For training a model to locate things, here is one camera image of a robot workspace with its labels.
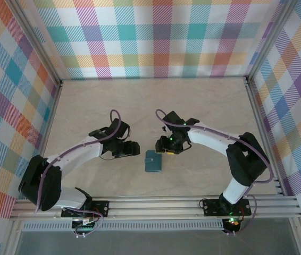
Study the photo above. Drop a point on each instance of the teal leather card holder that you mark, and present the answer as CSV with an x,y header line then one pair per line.
x,y
154,163

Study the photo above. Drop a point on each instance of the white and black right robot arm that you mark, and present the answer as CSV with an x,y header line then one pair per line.
x,y
211,138

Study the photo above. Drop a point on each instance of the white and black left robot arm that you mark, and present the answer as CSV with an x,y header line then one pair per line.
x,y
78,156

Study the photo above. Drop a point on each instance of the aluminium front rail beam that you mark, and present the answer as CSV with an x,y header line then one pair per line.
x,y
153,207

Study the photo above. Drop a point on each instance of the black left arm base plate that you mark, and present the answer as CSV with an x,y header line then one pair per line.
x,y
100,207

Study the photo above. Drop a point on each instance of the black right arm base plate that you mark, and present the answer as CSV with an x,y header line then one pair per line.
x,y
211,207

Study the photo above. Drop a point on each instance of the aluminium side rail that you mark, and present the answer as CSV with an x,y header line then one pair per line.
x,y
263,132
47,132

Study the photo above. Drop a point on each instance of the aluminium corner post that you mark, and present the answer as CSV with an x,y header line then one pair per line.
x,y
270,40
41,45

